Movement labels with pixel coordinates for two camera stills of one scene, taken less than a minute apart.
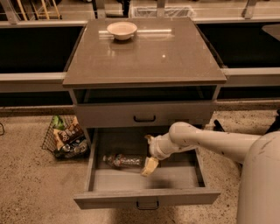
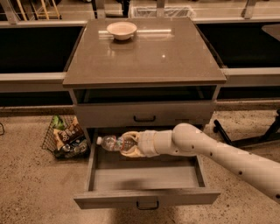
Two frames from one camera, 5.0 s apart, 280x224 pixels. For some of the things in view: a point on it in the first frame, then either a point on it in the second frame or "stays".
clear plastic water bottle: x=120 y=160 to x=111 y=143
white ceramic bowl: x=122 y=30 stays
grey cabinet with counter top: x=166 y=73 stays
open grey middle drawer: x=178 y=178 stays
